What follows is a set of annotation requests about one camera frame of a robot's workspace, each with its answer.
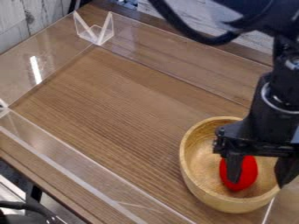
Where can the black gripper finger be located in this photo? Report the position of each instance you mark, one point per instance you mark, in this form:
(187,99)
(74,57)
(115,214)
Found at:
(286,170)
(234,167)

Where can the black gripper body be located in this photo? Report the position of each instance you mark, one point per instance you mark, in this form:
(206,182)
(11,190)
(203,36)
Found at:
(265,133)

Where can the red felt strawberry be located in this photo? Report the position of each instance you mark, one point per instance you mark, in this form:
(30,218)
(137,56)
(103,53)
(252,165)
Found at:
(249,174)

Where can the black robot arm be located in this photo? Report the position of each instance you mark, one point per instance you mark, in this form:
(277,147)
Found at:
(274,17)

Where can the wooden bowl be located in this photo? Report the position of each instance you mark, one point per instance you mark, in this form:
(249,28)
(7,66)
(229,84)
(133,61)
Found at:
(201,172)

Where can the clear acrylic front wall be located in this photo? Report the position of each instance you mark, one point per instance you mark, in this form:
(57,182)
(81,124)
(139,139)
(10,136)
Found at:
(97,194)

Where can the clear acrylic corner bracket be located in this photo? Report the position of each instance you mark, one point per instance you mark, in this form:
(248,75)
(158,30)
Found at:
(95,34)

